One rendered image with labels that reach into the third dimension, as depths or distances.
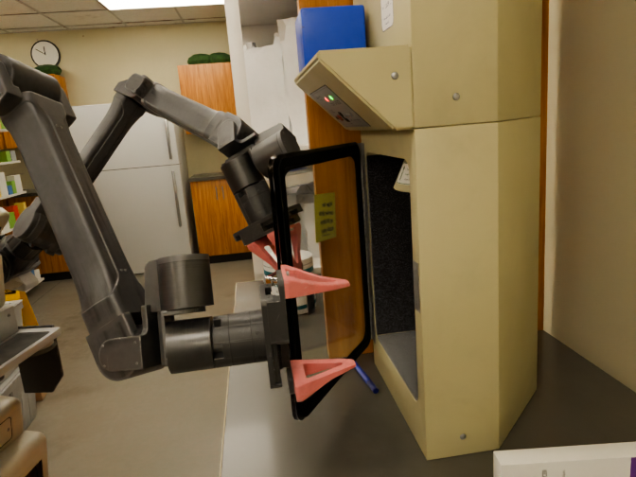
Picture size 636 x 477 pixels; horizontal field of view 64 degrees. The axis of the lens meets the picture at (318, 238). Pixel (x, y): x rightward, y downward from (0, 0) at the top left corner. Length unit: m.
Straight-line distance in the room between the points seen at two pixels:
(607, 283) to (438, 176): 0.52
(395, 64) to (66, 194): 0.42
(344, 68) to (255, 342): 0.34
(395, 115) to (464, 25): 0.14
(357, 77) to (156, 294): 0.34
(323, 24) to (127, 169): 4.91
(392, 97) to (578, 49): 0.56
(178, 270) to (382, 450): 0.44
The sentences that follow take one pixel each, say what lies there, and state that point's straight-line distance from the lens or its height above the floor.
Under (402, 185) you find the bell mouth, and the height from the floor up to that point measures 1.33.
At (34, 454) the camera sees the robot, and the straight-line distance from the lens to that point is 1.36.
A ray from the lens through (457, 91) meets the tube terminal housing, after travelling 0.68.
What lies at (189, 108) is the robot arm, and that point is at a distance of 1.02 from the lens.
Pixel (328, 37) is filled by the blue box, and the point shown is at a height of 1.55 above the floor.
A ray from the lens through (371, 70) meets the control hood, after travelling 0.65.
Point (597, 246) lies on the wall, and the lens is 1.11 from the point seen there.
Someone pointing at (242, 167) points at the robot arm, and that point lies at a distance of 0.81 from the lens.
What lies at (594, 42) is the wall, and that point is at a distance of 1.11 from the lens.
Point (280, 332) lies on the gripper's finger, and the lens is 0.55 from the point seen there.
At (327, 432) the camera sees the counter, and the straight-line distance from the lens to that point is 0.88.
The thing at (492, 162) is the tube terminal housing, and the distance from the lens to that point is 0.70.
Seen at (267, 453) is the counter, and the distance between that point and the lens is 0.85.
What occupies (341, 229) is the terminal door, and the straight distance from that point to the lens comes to 0.88.
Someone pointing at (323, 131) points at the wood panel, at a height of 1.41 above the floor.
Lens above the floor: 1.42
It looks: 12 degrees down
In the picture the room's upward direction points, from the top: 5 degrees counter-clockwise
